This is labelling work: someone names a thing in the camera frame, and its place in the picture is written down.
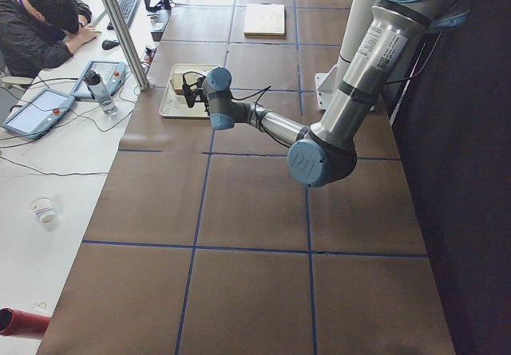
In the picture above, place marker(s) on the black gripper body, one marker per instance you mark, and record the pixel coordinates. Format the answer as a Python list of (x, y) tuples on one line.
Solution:
[(196, 93)]

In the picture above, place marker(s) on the bread slice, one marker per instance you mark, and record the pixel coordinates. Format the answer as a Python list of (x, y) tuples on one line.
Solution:
[(188, 78)]

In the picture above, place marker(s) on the white round plate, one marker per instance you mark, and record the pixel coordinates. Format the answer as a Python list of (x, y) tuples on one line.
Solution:
[(180, 92)]

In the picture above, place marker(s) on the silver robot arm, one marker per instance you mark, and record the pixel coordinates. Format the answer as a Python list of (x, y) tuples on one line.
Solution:
[(375, 40)]

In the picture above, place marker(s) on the cream bear serving tray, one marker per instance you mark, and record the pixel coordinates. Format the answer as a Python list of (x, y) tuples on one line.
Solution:
[(173, 105)]

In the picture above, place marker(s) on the upper teach pendant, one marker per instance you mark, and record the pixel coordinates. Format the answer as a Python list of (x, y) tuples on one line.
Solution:
[(112, 74)]

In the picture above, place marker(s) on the teach pendant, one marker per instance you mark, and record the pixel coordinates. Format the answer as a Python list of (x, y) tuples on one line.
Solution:
[(112, 74), (35, 118)]

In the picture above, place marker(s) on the clear water bottle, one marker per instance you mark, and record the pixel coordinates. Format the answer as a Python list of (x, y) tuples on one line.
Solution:
[(99, 92)]

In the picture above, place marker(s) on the wooden cutting board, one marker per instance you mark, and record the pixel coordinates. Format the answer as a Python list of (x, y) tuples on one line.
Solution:
[(265, 20)]

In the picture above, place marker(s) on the black computer mouse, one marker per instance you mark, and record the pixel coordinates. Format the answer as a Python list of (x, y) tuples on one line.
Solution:
[(109, 44)]

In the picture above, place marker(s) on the black keyboard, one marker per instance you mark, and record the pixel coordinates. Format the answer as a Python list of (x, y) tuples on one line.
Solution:
[(128, 10)]

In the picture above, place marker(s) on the lower teach pendant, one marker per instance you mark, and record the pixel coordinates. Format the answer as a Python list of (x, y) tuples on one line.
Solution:
[(35, 118)]

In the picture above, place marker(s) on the seated person in black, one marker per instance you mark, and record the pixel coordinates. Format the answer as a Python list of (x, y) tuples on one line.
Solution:
[(42, 34)]

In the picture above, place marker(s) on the paper cup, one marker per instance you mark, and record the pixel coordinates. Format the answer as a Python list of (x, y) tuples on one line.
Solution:
[(43, 209)]

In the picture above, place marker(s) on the red cylinder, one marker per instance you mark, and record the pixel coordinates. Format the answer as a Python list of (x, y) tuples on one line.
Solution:
[(17, 323)]

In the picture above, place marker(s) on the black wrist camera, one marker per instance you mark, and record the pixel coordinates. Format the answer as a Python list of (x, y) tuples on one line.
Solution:
[(187, 90)]

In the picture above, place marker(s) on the aluminium frame post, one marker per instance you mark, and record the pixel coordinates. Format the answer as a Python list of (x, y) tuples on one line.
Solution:
[(129, 50)]

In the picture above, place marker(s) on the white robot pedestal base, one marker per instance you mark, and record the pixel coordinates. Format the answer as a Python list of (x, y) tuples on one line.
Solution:
[(359, 20)]

